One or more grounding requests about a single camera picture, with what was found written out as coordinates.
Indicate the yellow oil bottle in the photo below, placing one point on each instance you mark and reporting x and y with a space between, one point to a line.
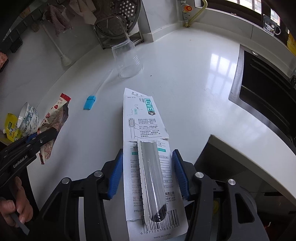
291 44

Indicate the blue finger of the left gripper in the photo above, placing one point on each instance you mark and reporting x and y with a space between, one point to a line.
30 137

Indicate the gas valve with yellow hose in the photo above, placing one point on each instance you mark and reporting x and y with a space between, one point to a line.
188 11

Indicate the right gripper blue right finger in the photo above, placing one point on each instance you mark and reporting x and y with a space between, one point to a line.
181 174

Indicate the glass mug on sill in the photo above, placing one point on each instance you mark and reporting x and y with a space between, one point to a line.
271 26

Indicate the red white snack wrapper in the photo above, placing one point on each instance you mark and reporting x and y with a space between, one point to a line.
54 118

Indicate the black kitchen sink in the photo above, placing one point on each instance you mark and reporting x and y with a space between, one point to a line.
264 91

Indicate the white toothbrush package card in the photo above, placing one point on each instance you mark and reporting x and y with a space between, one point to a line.
154 207

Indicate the steel dish rack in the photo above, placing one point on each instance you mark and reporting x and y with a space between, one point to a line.
113 30

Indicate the purple hanging cloth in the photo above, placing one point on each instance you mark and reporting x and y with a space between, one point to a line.
54 15

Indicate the stacked patterned ceramic bowls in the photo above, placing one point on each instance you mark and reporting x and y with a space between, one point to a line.
28 120

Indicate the white bottle brush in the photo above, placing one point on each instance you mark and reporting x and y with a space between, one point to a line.
64 59

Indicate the yellow green refill pouch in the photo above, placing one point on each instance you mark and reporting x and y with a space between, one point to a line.
11 129

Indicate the grey perforated trash bin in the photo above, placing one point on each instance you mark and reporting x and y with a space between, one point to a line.
234 213

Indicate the pink checkered cloth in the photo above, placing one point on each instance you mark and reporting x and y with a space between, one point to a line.
3 61

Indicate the steel steamer tray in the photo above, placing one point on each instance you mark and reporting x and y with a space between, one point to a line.
128 10

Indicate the beige hanging cloth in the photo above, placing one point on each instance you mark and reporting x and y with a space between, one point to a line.
85 9

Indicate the person's left hand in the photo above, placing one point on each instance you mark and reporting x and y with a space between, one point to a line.
21 205

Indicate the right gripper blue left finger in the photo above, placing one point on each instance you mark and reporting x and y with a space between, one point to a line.
115 172

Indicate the black wall hook rail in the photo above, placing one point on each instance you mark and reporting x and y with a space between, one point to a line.
13 41

